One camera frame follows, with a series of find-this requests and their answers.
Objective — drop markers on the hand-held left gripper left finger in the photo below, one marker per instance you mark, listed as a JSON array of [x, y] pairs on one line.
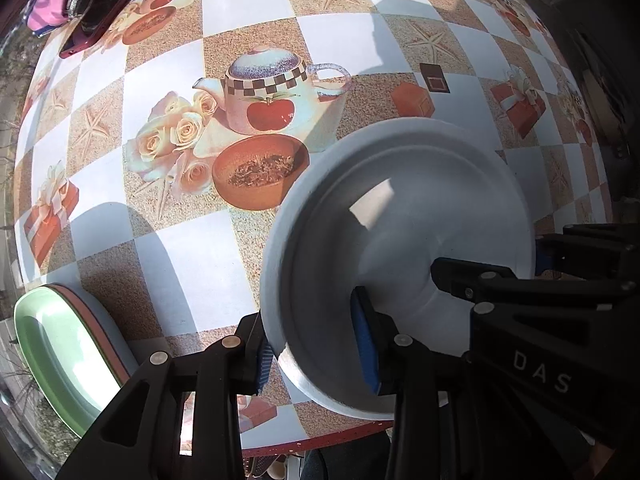
[[264, 366]]

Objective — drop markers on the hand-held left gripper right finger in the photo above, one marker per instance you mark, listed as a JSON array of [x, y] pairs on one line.
[[365, 347]]

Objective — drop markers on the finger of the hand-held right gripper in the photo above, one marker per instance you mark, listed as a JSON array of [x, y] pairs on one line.
[[465, 280], [544, 262]]

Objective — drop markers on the large white paper bowl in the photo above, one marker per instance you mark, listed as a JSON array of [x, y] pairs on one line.
[[400, 200]]

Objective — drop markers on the green plate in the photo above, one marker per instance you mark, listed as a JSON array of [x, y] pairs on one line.
[[50, 340]]

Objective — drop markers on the person's leg in jeans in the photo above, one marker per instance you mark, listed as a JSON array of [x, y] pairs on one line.
[[345, 457]]

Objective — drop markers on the printed checkered tablecloth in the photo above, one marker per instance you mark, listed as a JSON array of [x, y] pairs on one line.
[[150, 240]]

